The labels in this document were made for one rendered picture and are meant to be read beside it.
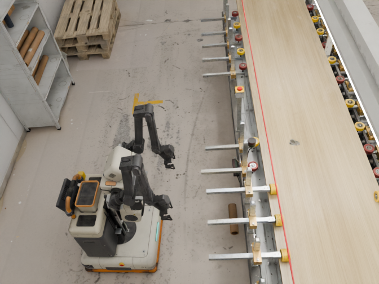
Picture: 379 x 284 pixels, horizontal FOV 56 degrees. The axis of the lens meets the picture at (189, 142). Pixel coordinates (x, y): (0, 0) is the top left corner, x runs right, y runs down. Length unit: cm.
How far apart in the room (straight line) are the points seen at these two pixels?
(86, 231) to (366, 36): 228
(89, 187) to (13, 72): 186
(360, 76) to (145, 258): 240
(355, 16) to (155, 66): 408
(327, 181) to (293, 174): 25
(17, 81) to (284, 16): 311
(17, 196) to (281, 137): 291
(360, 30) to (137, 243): 253
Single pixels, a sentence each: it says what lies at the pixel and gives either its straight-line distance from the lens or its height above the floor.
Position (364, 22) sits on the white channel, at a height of 246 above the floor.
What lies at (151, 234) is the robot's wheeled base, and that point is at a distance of 330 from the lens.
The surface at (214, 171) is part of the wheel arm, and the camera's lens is 286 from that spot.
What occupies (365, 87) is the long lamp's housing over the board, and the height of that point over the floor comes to 237.
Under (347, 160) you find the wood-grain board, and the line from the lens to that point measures 301.
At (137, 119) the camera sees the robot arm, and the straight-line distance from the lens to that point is 237.
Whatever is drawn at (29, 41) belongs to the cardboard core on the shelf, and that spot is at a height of 96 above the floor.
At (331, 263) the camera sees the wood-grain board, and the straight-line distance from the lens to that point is 256.
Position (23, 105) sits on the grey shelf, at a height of 47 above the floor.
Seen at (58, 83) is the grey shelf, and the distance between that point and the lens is 530.
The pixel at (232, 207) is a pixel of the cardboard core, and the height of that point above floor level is 8.
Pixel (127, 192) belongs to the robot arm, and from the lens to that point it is 230.
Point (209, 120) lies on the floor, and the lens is 440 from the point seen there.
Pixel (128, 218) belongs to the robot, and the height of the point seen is 73.
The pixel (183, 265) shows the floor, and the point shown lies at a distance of 345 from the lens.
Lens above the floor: 321
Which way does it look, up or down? 50 degrees down
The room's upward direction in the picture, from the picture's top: 8 degrees counter-clockwise
